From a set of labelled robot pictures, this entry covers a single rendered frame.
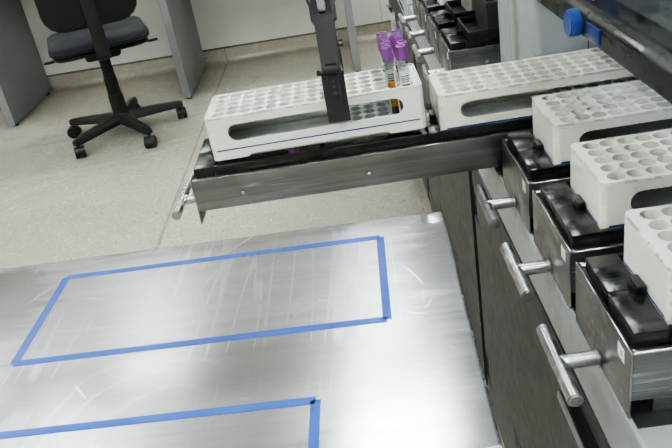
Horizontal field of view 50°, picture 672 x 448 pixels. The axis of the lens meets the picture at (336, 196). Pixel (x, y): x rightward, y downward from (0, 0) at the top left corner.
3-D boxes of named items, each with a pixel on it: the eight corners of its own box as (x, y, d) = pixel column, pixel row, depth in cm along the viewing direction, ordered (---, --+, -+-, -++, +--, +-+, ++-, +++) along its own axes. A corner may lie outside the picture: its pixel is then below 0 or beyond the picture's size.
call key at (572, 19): (573, 32, 79) (573, 4, 78) (583, 39, 76) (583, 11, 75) (563, 33, 79) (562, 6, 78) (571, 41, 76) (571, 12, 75)
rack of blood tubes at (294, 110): (418, 102, 107) (413, 62, 104) (427, 127, 98) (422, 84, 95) (222, 134, 108) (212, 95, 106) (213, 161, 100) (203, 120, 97)
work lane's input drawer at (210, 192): (648, 117, 111) (651, 60, 107) (690, 152, 99) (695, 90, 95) (186, 187, 114) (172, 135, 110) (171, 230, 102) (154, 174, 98)
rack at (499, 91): (631, 82, 106) (632, 41, 104) (660, 105, 97) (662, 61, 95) (431, 113, 108) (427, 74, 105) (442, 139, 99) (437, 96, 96)
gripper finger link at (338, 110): (343, 68, 94) (343, 69, 93) (350, 118, 97) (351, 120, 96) (320, 71, 94) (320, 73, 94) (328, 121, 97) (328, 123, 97)
